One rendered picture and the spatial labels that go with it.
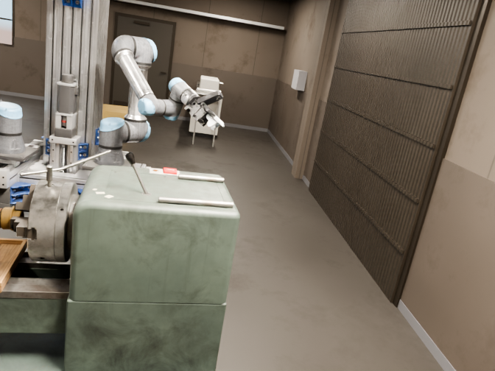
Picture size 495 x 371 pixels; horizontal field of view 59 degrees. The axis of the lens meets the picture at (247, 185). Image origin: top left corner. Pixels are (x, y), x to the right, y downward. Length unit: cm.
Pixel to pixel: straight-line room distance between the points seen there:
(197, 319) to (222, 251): 31
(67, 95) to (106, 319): 117
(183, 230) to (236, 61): 917
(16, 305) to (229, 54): 926
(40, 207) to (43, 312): 41
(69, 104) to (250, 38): 850
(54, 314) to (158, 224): 55
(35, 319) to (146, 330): 41
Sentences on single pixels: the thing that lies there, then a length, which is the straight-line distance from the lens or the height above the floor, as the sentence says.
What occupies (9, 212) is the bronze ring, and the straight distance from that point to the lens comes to 187.
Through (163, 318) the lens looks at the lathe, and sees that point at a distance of 181.
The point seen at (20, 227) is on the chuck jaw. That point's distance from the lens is 176.
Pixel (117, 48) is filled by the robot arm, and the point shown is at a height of 174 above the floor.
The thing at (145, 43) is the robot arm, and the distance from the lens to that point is 234.
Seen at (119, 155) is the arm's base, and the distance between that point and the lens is 234.
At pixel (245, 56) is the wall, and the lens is 1066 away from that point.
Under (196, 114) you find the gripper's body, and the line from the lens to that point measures 197.
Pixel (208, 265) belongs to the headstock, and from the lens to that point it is 170.
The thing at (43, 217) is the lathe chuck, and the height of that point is 115.
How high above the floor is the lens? 183
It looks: 17 degrees down
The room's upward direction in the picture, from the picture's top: 10 degrees clockwise
